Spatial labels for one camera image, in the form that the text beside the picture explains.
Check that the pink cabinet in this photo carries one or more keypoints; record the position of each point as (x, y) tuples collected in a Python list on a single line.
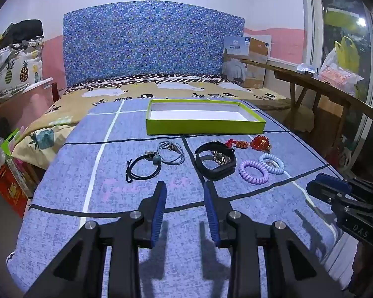
[(31, 102)]

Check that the small green box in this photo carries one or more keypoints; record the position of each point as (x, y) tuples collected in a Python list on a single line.
[(11, 141)]

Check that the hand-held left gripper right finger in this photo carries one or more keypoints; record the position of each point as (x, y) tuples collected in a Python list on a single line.
[(212, 217)]

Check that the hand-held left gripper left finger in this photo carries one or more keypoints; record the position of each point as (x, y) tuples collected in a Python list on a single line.
[(158, 220)]

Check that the cardboard quilt box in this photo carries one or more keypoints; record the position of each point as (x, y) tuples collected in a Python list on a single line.
[(251, 59)]

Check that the white window frame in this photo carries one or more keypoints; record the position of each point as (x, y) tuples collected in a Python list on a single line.
[(312, 21)]

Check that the wooden bench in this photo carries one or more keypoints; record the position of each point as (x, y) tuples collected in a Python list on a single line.
[(317, 85)]

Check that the yellow-green bag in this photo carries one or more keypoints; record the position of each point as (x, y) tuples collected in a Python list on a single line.
[(348, 52)]

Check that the red cardboard box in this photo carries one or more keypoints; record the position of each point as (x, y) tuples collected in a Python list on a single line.
[(12, 186)]

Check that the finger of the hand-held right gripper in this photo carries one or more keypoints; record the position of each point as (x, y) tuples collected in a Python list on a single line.
[(321, 191), (332, 180)]

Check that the pineapple print bag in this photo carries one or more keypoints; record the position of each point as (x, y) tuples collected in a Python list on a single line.
[(15, 71)]

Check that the black bag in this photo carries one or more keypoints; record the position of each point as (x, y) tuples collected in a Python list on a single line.
[(25, 29)]

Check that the clear plastic packet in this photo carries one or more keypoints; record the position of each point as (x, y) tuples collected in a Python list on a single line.
[(306, 68)]

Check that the yellow sheep print bedsheet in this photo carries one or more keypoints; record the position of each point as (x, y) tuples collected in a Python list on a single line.
[(80, 99)]

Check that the green cardboard box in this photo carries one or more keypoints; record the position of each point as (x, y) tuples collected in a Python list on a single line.
[(205, 127)]

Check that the blue floral headboard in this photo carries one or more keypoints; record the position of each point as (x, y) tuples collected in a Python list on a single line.
[(149, 43)]

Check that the red bead cluster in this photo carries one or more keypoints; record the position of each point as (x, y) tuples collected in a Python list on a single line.
[(258, 142)]

